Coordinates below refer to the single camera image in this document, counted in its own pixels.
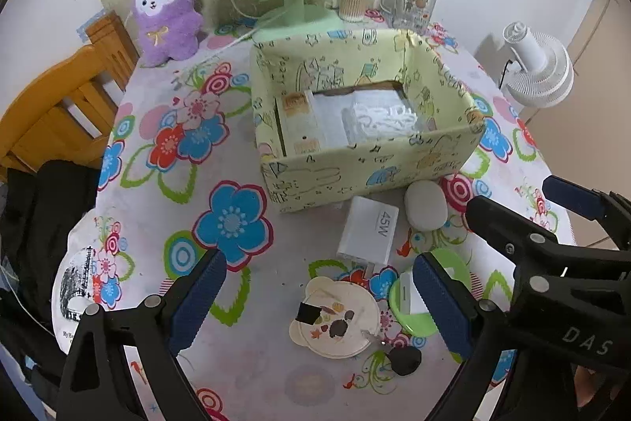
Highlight cream bear-shaped tray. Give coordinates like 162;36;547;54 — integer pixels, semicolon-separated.
288;275;381;359

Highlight wooden chair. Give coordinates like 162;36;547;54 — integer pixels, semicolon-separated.
0;11;141;182

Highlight yellow-green printed fabric box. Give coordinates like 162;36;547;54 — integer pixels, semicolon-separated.
249;26;486;215

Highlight floral tablecloth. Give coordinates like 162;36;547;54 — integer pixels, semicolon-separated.
52;7;577;421

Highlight large white charger block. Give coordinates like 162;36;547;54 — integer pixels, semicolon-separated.
336;196;400;276

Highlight cotton swab container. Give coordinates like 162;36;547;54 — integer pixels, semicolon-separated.
338;0;370;22

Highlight purple plush toy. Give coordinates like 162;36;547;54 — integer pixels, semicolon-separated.
127;0;204;67

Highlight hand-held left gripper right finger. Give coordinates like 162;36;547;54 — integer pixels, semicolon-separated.
413;252;575;421

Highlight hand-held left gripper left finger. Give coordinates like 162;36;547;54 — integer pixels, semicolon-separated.
56;248;228;421

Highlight small black square piece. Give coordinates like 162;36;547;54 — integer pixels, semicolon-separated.
297;301;321;324

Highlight dark cloth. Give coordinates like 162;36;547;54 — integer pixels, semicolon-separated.
0;159;102;421

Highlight white power cord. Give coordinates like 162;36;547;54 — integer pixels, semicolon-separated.
209;4;284;59

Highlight green round lid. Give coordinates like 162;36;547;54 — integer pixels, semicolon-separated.
388;248;472;338

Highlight white tower print bag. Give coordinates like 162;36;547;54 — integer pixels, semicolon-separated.
52;211;126;353

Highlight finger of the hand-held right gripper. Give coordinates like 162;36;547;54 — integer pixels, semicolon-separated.
465;195;560;275
541;174;631;250

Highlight black key fob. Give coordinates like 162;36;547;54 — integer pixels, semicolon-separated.
388;346;423;376

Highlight white clip fan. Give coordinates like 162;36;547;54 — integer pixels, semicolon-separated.
500;21;576;109

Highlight white box with beige label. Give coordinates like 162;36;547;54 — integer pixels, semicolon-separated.
275;90;322;155

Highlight grey oval case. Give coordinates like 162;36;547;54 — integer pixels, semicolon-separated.
404;181;449;232

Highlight clear bag of white cable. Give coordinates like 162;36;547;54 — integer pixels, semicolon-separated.
313;88;426;150

